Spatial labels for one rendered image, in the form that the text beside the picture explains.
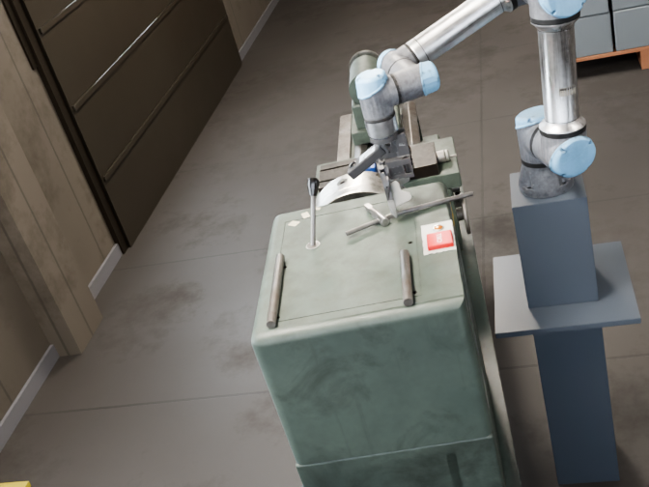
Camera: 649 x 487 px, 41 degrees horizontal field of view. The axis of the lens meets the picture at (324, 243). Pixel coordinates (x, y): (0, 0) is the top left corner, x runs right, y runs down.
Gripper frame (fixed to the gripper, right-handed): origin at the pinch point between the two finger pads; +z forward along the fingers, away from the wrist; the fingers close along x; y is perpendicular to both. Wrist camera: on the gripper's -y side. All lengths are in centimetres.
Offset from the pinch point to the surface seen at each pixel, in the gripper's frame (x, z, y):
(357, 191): 19.6, 4.2, -10.3
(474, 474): -43, 53, 8
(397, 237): -12.0, 2.2, 0.4
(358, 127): 135, 35, -19
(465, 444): -43, 43, 7
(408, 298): -41.2, 0.0, 2.3
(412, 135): 130, 41, 2
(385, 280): -29.8, 2.2, -2.8
